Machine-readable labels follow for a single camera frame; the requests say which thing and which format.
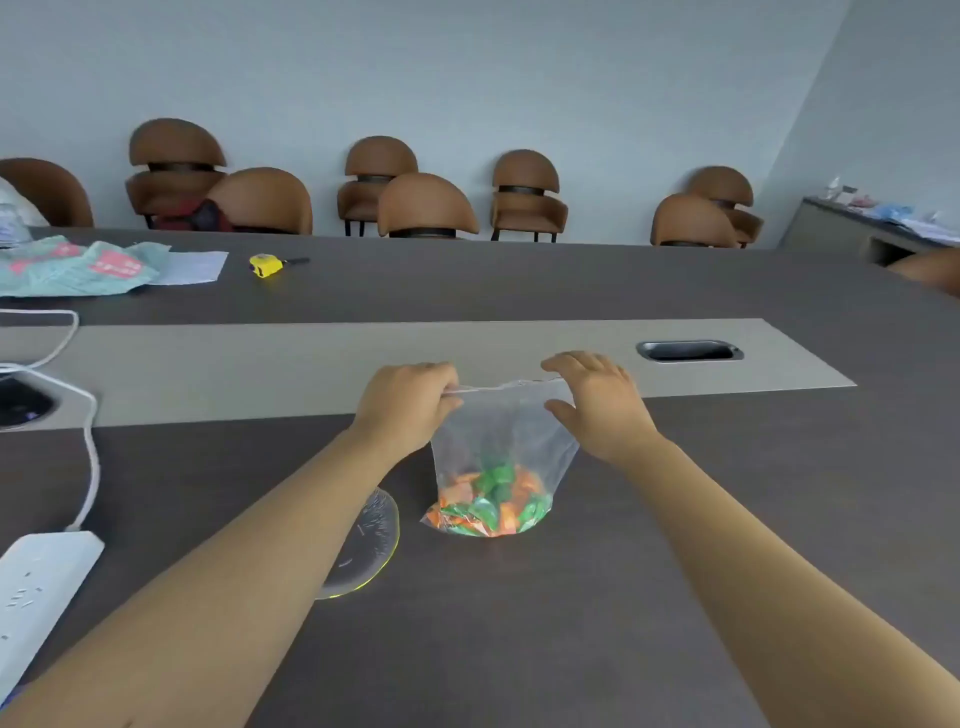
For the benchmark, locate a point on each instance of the person's left hand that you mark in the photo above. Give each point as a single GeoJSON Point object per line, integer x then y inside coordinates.
{"type": "Point", "coordinates": [401, 409]}

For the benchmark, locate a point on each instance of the person's right hand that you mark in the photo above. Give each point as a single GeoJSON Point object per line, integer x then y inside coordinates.
{"type": "Point", "coordinates": [611, 412]}

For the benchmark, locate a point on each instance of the clear plastic bag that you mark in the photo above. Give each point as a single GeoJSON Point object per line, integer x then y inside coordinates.
{"type": "Point", "coordinates": [510, 427]}

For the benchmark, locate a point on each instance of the pile of orange green candies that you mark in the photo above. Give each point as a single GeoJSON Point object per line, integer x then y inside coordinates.
{"type": "Point", "coordinates": [487, 502]}

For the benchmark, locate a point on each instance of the clear glass dish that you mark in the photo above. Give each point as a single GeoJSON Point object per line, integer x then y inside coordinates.
{"type": "Point", "coordinates": [371, 540]}

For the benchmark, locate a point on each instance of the person's left forearm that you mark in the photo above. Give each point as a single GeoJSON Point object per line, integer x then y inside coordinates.
{"type": "Point", "coordinates": [225, 585]}

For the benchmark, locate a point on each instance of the person's right forearm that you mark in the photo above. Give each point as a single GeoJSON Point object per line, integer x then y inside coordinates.
{"type": "Point", "coordinates": [780, 600]}

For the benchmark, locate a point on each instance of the teal printed shopping bag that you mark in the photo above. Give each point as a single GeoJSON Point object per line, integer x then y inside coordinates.
{"type": "Point", "coordinates": [82, 266]}

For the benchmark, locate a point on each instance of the yellow tape measure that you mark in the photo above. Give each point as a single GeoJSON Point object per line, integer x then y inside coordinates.
{"type": "Point", "coordinates": [264, 265]}

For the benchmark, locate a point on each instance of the white paper sheet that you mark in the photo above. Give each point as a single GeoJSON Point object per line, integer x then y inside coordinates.
{"type": "Point", "coordinates": [195, 268]}

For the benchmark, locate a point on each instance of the grey side cabinet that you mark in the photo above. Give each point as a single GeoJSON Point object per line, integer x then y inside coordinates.
{"type": "Point", "coordinates": [817, 225]}

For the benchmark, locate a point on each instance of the small white bottle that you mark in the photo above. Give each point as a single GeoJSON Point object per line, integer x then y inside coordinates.
{"type": "Point", "coordinates": [833, 189]}

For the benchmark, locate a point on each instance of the light blue plastic wrap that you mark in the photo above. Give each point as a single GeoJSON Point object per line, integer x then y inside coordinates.
{"type": "Point", "coordinates": [892, 211]}

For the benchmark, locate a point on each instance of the white papers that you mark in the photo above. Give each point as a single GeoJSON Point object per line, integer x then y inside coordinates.
{"type": "Point", "coordinates": [934, 229]}

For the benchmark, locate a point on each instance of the black smartphone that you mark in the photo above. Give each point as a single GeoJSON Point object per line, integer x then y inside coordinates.
{"type": "Point", "coordinates": [22, 405]}

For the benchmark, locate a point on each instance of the white power strip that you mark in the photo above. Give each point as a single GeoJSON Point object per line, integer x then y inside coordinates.
{"type": "Point", "coordinates": [37, 585]}

